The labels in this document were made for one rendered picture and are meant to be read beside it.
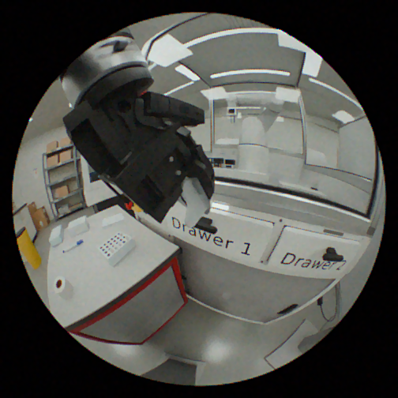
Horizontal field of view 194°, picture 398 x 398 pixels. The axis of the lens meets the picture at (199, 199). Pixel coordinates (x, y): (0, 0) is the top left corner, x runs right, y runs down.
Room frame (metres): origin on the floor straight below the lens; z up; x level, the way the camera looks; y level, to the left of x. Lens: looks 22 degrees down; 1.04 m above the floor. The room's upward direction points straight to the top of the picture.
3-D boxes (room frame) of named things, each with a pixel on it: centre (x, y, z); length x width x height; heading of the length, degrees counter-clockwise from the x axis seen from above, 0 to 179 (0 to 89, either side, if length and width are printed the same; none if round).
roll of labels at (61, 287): (-0.05, 0.40, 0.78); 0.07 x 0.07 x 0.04
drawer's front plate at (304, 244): (0.06, -0.29, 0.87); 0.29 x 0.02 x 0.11; 58
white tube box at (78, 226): (0.25, 0.64, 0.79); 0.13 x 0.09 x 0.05; 143
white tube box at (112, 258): (0.21, 0.29, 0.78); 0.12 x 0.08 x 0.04; 162
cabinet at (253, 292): (0.61, -0.32, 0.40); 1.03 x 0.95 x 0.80; 58
